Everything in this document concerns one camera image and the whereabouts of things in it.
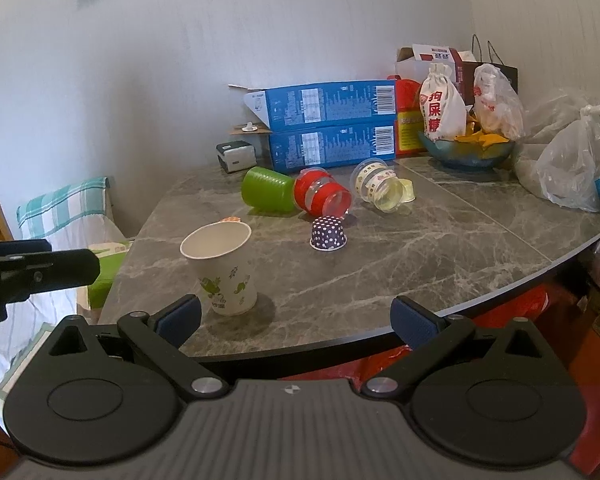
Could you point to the green plastic cup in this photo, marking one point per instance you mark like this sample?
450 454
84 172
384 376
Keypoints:
267 190

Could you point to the red plastic bag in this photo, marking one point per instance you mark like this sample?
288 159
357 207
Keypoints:
510 310

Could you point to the small orange item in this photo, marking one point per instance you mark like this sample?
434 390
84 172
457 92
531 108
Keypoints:
230 219

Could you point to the white plastic bag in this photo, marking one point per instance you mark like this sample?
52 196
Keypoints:
497 102

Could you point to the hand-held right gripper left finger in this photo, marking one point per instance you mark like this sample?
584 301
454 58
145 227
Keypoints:
179 321

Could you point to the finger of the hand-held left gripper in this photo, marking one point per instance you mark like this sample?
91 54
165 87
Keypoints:
65 270
15 249

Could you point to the red and yellow box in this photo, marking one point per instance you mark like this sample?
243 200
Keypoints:
407 120

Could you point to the white cardboard box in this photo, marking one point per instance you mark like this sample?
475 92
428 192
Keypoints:
430 56

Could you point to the green tissue box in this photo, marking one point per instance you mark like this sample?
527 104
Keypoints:
105 272

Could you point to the white cloth pouch red print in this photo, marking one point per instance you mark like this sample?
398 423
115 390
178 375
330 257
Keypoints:
441 107

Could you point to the clear cup with patterned band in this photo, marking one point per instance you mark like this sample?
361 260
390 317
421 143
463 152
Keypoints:
377 184

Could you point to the yellow snack packets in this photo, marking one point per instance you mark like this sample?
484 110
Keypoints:
482 139

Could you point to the blue carton with open flap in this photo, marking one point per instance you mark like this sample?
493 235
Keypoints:
325 102

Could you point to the clear cup with red band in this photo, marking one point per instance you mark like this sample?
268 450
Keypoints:
320 194

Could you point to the small white plastic cap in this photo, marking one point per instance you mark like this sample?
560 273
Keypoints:
250 127

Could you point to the purple dotted paper cup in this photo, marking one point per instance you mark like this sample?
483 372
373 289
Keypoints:
328 234

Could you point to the black and white device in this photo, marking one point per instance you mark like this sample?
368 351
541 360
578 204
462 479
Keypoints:
236 156

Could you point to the small yellowish clear cup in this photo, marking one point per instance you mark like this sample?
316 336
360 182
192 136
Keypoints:
408 191

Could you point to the white paper cup green print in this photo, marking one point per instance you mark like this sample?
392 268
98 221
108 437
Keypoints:
225 270

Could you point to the blue glass bowl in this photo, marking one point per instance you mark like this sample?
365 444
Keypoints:
467 155

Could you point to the clear plastic bag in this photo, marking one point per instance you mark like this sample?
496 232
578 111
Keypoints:
550 110
575 165

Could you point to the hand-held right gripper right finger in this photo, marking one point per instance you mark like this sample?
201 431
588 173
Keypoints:
411 324

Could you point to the green checked towel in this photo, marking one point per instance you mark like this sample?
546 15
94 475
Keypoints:
60 205

